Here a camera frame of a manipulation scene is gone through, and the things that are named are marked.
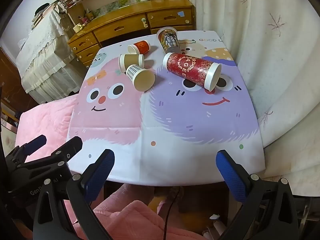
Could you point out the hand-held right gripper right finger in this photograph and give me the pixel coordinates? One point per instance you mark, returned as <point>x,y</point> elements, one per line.
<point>230,177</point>

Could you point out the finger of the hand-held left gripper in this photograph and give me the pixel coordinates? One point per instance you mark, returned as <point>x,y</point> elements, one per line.
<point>36,143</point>
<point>72,143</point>

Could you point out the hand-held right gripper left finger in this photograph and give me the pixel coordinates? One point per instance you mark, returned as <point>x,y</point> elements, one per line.
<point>99,177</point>

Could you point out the checkered paper cup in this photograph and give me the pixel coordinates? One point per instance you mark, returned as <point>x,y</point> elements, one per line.
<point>133,71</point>

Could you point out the brown paper cup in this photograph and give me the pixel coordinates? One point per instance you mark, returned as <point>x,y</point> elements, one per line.
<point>132,60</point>

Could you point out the tall red patterned cup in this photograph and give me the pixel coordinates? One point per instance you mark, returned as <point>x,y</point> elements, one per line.
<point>190,68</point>

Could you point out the small red paper cup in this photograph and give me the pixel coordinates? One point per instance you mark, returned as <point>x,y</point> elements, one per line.
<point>142,47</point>

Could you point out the dark printed paper cup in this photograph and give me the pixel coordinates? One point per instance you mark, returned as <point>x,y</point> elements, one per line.
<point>168,40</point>

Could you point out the pink quilted blanket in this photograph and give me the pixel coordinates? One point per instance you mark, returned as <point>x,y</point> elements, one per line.
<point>45,120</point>

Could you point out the pink fleece pajama leg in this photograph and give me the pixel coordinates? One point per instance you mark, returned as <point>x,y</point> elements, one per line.
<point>130,220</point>

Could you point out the dark wooden cabinet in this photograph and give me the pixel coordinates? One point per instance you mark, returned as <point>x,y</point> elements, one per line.
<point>10,80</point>

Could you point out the cartoon printed tablecloth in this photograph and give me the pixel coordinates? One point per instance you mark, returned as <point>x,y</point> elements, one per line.
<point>175,130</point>

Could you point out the white lace cloth cover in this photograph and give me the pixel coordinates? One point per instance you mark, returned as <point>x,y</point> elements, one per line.
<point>45,62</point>

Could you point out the white leaf print curtain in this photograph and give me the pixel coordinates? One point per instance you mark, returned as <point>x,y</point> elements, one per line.
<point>262,55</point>

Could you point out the wooden desk with drawers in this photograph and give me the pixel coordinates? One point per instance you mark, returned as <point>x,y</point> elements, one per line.
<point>125,27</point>

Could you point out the white adhesive hook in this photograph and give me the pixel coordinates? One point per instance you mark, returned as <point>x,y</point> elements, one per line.
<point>144,22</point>

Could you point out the blue sticker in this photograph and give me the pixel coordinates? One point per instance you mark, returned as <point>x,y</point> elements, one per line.
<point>180,14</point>

